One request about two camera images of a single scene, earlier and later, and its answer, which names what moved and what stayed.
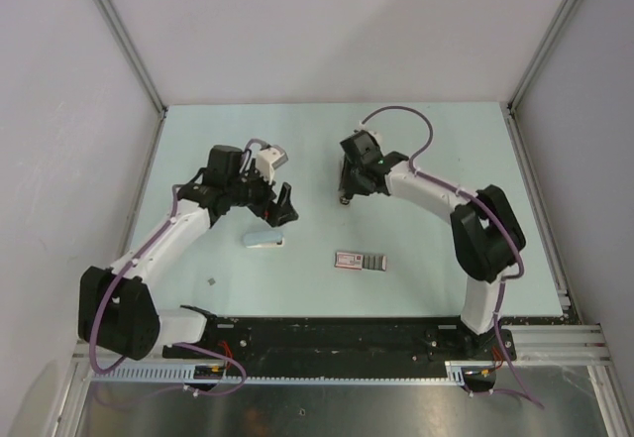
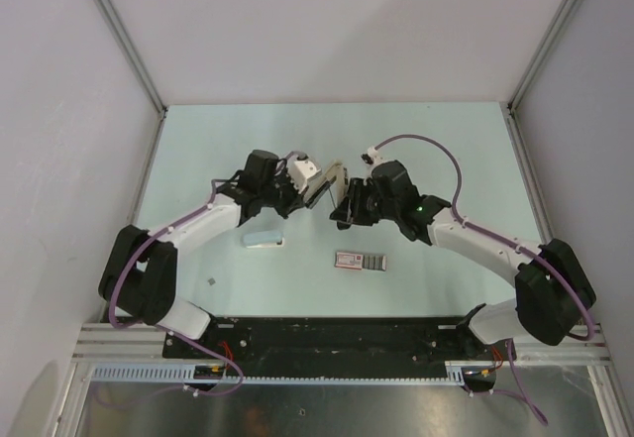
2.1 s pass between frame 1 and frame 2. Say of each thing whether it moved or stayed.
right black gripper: moved
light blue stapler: stayed
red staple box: stayed
